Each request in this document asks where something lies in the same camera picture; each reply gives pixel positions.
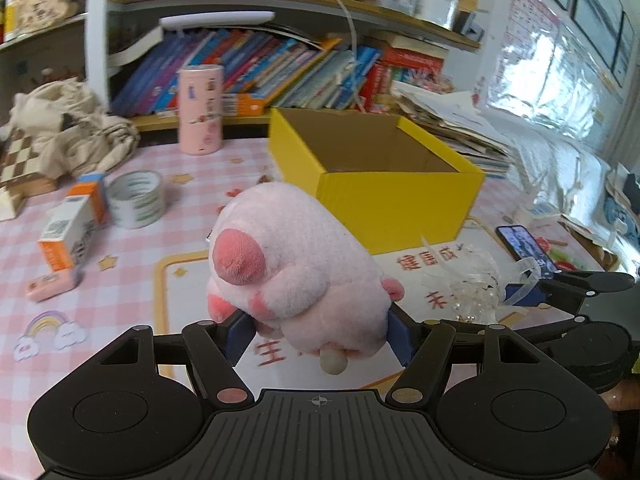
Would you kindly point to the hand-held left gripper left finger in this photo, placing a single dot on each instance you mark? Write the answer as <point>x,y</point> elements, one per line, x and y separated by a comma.
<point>237,335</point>

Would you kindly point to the wooden chessboard box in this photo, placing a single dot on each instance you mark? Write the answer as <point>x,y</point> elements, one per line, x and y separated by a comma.
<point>20,165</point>

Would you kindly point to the thick black-covered book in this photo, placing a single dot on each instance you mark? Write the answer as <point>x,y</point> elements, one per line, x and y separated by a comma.
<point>132,47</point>

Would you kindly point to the wooden bookshelf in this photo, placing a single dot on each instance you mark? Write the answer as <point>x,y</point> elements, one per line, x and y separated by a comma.
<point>300,5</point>

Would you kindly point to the small orange box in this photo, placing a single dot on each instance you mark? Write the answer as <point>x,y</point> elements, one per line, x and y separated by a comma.
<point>245,105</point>

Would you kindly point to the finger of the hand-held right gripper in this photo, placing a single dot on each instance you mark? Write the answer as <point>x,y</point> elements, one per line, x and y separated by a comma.
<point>565,326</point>
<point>590,282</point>

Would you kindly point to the yellow cardboard box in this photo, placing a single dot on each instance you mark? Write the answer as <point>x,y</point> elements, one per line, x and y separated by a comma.
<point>400,210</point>

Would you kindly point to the row of colourful books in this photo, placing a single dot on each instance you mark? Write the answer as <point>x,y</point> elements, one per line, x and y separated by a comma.
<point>260,67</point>

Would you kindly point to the orange and white medicine box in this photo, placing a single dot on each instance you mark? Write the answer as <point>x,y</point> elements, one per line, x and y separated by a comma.
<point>65,230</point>

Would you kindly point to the pink plush toy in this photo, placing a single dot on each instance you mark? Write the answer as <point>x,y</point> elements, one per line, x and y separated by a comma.
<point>300,270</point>

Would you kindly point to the white tissue box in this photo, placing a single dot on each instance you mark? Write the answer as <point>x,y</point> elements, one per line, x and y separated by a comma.
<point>11,205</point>

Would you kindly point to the pink printed canister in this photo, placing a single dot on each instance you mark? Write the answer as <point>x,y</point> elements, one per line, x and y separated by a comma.
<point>200,110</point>

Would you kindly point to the beige tote bag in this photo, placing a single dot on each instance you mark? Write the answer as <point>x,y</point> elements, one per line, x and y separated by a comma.
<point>75,130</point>

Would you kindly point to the grey tape roll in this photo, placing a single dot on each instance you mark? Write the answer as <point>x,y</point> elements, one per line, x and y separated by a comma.
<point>117,205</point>

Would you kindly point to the pink checked printed tablecloth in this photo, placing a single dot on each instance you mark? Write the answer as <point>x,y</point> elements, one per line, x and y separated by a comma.
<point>125,285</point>

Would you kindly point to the wall poster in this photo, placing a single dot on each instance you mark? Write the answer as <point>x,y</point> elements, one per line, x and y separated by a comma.
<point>535,15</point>

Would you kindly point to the stack of papers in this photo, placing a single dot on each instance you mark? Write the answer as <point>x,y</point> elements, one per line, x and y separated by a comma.
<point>450,125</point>

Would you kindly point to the pink eraser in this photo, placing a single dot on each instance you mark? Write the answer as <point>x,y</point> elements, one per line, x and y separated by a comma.
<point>52,286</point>

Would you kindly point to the red book boxes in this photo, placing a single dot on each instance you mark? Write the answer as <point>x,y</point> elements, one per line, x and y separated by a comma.
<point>410,70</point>

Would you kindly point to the clear bag of beads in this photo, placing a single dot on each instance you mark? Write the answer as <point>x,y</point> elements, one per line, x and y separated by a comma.
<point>470,285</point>

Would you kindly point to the white desk lamp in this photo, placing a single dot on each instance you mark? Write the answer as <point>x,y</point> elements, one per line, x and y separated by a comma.
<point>215,20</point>

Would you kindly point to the black smartphone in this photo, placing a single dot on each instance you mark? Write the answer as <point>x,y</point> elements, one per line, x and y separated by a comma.
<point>525,247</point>

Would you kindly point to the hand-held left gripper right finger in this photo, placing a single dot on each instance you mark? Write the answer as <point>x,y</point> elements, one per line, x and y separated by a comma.
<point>400,340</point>

